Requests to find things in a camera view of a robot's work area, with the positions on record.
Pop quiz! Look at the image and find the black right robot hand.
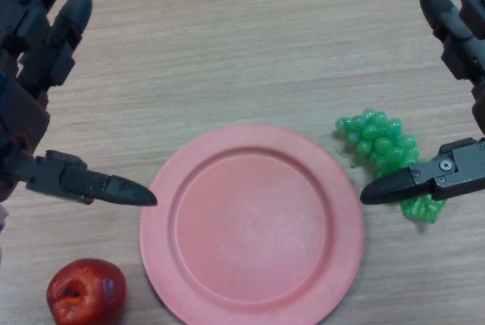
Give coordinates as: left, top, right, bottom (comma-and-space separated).
359, 0, 485, 206

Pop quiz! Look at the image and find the red apple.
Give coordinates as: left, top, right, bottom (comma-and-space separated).
45, 258, 127, 325

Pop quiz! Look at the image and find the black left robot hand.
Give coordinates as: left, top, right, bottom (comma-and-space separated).
0, 0, 158, 208

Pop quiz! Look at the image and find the green grapes bunch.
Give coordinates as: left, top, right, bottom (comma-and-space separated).
334, 108, 447, 224

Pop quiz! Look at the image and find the pink round plate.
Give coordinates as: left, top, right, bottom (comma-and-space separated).
139, 123, 365, 325

